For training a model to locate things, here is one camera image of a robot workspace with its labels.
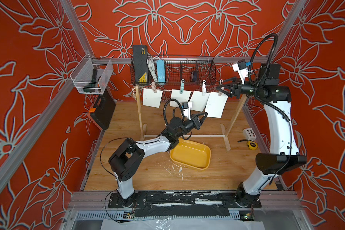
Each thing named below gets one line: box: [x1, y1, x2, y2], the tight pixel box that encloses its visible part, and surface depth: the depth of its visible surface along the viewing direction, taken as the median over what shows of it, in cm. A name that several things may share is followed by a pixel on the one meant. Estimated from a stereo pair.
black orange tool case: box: [87, 87, 116, 131], surface depth 99 cm
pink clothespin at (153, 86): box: [149, 81, 158, 93], surface depth 66 cm
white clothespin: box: [201, 79, 207, 96], surface depth 66 cm
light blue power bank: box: [156, 59, 166, 86], surface depth 91 cm
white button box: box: [242, 127, 258, 141], surface depth 98 cm
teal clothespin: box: [179, 78, 185, 94], surface depth 65 cm
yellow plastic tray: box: [169, 138, 212, 171], surface depth 91 cm
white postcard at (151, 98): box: [142, 88, 163, 109], surface depth 71 cm
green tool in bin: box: [82, 68, 98, 93], surface depth 83 cm
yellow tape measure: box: [237, 139, 259, 150], surface depth 94 cm
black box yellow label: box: [132, 45, 149, 83], surface depth 89 cm
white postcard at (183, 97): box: [169, 89, 192, 108], surface depth 69 cm
